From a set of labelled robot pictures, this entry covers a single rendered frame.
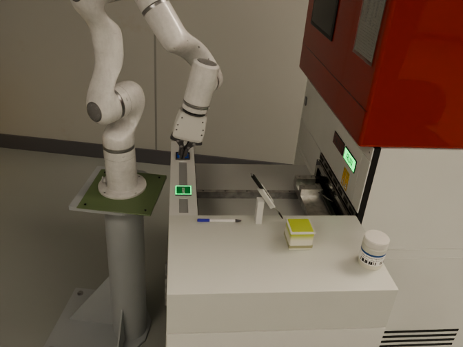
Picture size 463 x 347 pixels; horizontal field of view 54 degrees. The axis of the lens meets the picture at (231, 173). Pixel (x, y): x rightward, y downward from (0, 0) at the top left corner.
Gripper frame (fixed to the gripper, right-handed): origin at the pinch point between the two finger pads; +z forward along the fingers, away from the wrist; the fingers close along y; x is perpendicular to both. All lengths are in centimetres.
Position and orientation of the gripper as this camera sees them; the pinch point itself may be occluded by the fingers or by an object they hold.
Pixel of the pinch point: (182, 152)
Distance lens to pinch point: 153.9
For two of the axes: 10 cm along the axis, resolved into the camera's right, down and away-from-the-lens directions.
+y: -9.6, -1.9, -2.2
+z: -2.8, 8.4, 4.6
